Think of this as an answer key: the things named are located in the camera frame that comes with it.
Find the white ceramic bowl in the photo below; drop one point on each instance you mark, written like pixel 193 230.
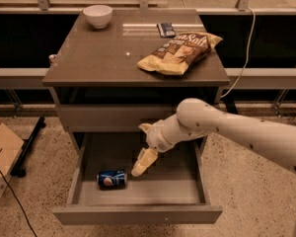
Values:
pixel 99 16

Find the cardboard box left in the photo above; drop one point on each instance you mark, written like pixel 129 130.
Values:
pixel 10 149

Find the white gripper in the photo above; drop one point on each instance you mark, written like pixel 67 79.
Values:
pixel 157 138

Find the small can behind cabinet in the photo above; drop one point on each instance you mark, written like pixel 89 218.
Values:
pixel 51 58

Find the yellow brown chip bag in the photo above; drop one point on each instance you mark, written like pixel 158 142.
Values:
pixel 177 55

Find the blue pepsi can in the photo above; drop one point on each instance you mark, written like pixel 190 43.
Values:
pixel 112 178

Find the open grey middle drawer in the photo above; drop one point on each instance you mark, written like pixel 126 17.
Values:
pixel 171 191

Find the grey drawer cabinet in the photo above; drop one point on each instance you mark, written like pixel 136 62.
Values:
pixel 96 84

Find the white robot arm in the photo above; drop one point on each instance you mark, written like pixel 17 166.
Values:
pixel 194 119

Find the black stand leg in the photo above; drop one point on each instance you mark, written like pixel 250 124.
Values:
pixel 18 169

